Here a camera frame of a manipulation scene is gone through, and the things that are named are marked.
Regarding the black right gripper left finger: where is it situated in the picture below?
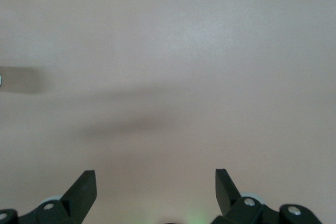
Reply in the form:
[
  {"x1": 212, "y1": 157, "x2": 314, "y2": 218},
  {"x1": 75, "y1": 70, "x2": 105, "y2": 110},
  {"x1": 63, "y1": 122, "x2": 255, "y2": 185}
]
[{"x1": 0, "y1": 170, "x2": 97, "y2": 224}]

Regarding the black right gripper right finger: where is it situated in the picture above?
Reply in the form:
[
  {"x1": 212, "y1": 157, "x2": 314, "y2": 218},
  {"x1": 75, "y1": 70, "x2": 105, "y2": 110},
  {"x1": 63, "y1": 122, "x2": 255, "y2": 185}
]
[{"x1": 211, "y1": 168, "x2": 323, "y2": 224}]

